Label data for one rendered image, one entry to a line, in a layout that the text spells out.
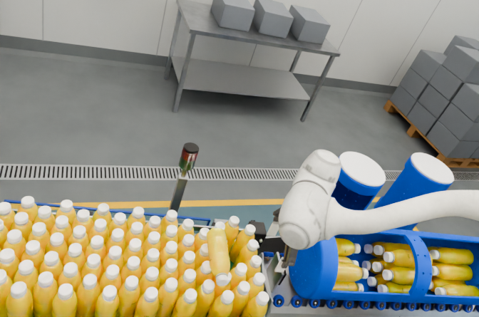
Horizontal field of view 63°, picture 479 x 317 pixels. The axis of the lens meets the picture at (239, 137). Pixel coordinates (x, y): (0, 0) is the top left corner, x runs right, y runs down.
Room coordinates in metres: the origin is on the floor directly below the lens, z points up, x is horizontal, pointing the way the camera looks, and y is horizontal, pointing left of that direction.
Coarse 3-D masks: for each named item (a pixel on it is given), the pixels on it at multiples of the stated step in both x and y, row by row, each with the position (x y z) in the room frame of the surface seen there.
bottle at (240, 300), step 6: (234, 288) 0.81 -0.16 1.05; (234, 294) 0.79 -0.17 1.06; (240, 294) 0.79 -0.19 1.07; (246, 294) 0.79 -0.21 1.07; (234, 300) 0.78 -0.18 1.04; (240, 300) 0.78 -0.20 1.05; (246, 300) 0.79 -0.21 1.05; (234, 306) 0.77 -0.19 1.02; (240, 306) 0.77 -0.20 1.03; (234, 312) 0.77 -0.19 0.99; (240, 312) 0.78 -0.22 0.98
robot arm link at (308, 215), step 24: (288, 192) 0.76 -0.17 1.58; (312, 192) 0.73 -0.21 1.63; (456, 192) 0.80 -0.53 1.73; (288, 216) 0.66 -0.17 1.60; (312, 216) 0.66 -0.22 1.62; (336, 216) 0.68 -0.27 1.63; (360, 216) 0.69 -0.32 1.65; (384, 216) 0.70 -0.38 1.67; (408, 216) 0.72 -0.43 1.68; (432, 216) 0.74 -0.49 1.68; (456, 216) 0.77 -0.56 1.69; (288, 240) 0.63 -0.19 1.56; (312, 240) 0.63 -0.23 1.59
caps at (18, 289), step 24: (24, 216) 0.76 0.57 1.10; (120, 216) 0.90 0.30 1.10; (168, 216) 0.97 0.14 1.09; (96, 240) 0.77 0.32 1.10; (192, 240) 0.91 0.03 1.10; (24, 264) 0.61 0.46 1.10; (48, 264) 0.65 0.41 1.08; (72, 264) 0.66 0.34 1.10; (96, 264) 0.69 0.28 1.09; (168, 264) 0.78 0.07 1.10; (24, 288) 0.55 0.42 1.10; (72, 288) 0.59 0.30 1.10; (168, 288) 0.70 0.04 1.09
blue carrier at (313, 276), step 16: (352, 240) 1.23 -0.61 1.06; (368, 240) 1.26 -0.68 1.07; (384, 240) 1.29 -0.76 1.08; (400, 240) 1.32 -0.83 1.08; (416, 240) 1.18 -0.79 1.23; (432, 240) 1.37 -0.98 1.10; (448, 240) 1.40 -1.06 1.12; (464, 240) 1.30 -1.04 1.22; (304, 256) 1.01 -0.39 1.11; (320, 256) 0.95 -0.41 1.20; (336, 256) 0.96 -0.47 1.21; (352, 256) 1.21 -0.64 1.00; (368, 256) 1.24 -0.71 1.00; (416, 256) 1.10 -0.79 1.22; (304, 272) 0.97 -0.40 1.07; (320, 272) 0.91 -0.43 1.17; (336, 272) 0.93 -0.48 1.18; (416, 272) 1.06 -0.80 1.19; (304, 288) 0.92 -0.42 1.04; (320, 288) 0.89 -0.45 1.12; (368, 288) 1.10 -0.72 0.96; (416, 288) 1.03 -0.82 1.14; (464, 304) 1.14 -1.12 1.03
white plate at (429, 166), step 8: (416, 152) 2.24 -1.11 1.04; (416, 160) 2.14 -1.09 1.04; (424, 160) 2.17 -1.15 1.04; (432, 160) 2.21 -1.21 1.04; (416, 168) 2.06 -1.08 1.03; (424, 168) 2.08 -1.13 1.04; (432, 168) 2.11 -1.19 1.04; (440, 168) 2.15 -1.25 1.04; (448, 168) 2.19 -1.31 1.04; (432, 176) 2.02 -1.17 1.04; (440, 176) 2.06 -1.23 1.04; (448, 176) 2.09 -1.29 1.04
